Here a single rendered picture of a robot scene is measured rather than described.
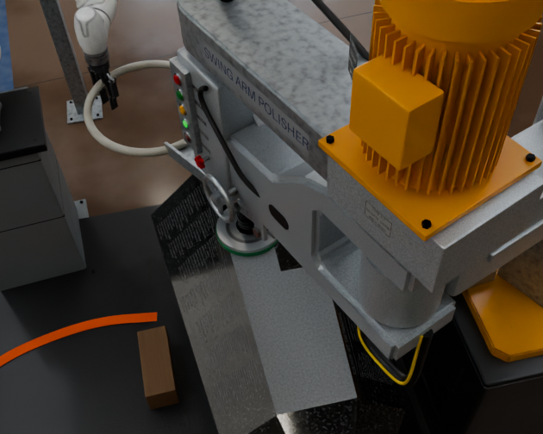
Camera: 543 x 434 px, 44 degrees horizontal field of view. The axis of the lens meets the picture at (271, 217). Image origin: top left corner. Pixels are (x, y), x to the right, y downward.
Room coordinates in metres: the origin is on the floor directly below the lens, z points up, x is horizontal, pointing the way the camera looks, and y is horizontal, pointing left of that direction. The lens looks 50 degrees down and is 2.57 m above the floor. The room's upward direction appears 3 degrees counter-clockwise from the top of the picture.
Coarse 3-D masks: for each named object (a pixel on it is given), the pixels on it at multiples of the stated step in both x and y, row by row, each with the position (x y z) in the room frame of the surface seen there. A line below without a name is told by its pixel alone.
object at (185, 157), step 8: (168, 144) 1.71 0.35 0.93; (168, 152) 1.71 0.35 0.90; (176, 152) 1.65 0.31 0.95; (184, 152) 1.70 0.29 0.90; (192, 152) 1.69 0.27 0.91; (176, 160) 1.66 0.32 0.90; (184, 160) 1.60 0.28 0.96; (192, 160) 1.64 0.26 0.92; (192, 168) 1.56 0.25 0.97; (200, 176) 1.51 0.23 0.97; (240, 208) 1.31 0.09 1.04; (248, 208) 1.27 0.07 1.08; (248, 216) 1.27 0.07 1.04; (256, 232) 1.17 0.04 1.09
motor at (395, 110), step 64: (384, 0) 0.82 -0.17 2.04; (448, 0) 0.74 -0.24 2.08; (512, 0) 0.73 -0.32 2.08; (384, 64) 0.78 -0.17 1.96; (448, 64) 0.75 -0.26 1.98; (512, 64) 0.75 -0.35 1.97; (384, 128) 0.71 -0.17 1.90; (448, 128) 0.75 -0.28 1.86; (384, 192) 0.75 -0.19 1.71; (448, 192) 0.74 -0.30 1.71
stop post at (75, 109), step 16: (48, 0) 2.97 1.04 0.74; (48, 16) 2.97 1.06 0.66; (64, 32) 2.98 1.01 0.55; (64, 48) 2.97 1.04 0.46; (64, 64) 2.97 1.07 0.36; (80, 80) 2.98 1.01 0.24; (80, 96) 2.97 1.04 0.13; (96, 96) 3.11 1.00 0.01; (80, 112) 2.97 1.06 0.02; (96, 112) 2.98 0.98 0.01
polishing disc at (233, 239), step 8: (216, 224) 1.41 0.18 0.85; (224, 224) 1.41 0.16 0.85; (232, 224) 1.40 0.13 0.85; (224, 232) 1.37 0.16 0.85; (232, 232) 1.37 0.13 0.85; (224, 240) 1.34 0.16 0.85; (232, 240) 1.34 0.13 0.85; (240, 240) 1.33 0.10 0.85; (248, 240) 1.33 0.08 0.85; (256, 240) 1.33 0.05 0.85; (272, 240) 1.33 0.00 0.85; (232, 248) 1.31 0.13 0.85; (240, 248) 1.30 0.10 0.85; (248, 248) 1.30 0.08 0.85; (256, 248) 1.30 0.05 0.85; (264, 248) 1.30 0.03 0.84
